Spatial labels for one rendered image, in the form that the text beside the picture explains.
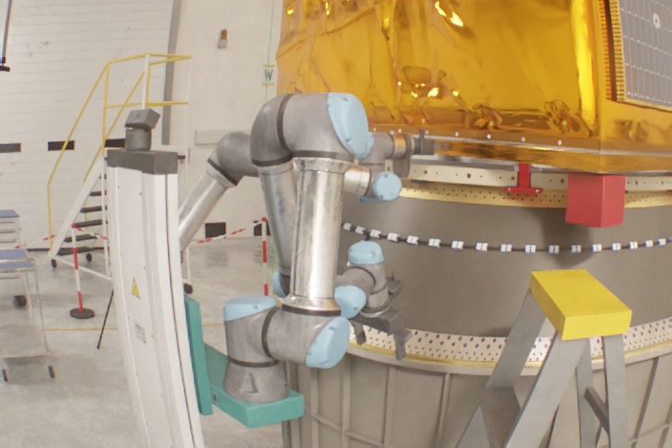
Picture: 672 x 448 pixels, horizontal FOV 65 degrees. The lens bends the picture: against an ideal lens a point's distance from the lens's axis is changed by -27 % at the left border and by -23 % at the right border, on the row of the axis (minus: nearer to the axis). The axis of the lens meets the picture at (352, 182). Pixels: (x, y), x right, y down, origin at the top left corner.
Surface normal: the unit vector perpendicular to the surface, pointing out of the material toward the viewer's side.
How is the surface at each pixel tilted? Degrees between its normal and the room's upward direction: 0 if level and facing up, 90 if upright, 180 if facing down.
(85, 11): 90
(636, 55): 90
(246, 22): 90
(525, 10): 90
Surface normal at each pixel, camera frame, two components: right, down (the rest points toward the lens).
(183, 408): 0.68, 0.07
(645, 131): 0.51, 0.15
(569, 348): -0.07, 0.03
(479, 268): -0.38, -0.41
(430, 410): -0.48, 0.07
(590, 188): -0.86, 0.03
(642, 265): 0.18, -0.39
